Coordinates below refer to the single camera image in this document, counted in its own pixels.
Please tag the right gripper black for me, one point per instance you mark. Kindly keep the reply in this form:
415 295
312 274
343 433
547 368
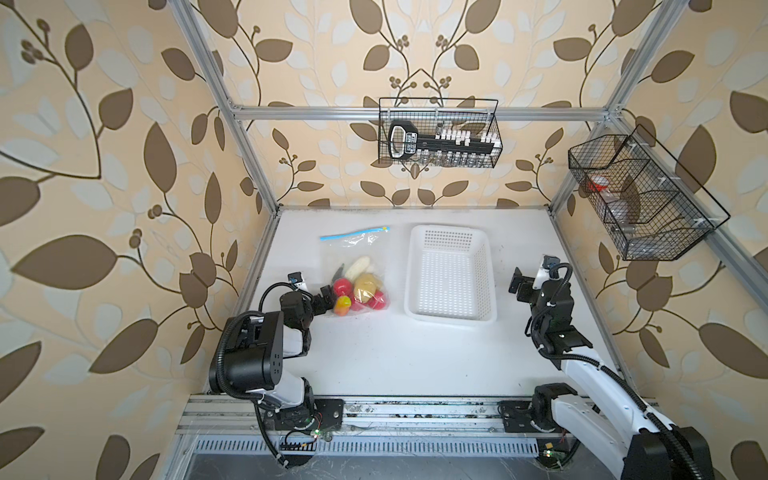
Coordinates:
526 286

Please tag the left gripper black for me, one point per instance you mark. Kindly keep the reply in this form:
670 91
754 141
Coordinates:
315 302

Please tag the red yellow mango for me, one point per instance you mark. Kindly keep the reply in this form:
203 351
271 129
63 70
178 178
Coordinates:
342 306

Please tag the yellow potato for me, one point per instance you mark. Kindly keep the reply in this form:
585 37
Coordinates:
365 287

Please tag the clear zip top bag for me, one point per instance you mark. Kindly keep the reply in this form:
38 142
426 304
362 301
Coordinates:
344 248

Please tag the white radish green leaves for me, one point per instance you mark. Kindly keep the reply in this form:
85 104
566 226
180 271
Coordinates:
361 265

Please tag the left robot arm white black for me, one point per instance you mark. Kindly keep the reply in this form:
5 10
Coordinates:
248 363

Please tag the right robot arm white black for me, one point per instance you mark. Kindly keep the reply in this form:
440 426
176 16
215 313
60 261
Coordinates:
598 407

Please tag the white plastic perforated basket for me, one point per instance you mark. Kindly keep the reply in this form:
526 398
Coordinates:
449 277

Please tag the red capped bottle in basket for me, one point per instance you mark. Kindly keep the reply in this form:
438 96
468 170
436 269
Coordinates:
597 184

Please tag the black white tool in basket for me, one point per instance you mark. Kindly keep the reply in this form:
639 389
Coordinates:
404 139

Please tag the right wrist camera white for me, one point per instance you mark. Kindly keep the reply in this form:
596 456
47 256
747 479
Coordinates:
548 270

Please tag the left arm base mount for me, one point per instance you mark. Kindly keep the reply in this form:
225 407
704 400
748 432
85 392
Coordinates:
291 435

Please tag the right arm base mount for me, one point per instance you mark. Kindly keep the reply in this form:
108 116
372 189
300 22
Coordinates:
556 446

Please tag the black wire basket right wall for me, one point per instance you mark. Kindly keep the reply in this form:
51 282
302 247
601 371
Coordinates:
657 208

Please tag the black wire basket wall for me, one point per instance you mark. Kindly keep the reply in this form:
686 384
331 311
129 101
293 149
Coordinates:
657 208
473 114

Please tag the aluminium frame rail front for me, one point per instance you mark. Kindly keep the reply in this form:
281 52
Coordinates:
363 415

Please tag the black wire basket back wall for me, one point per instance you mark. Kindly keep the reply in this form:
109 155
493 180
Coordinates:
473 114

